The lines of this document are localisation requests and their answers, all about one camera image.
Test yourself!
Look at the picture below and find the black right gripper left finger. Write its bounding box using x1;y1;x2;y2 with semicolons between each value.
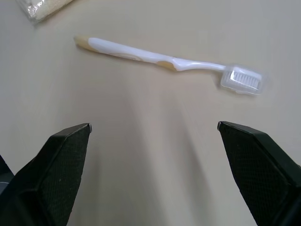
0;122;93;226

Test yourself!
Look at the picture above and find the clear toothbrush head cap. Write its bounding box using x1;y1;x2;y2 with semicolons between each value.
220;66;269;96

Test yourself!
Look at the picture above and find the white towel in clear wrap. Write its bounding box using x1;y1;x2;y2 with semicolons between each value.
16;0;75;27

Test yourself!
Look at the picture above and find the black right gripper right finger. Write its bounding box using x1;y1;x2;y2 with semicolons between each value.
217;121;301;226

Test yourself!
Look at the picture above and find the white and cream toothbrush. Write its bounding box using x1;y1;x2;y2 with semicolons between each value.
74;35;262;90

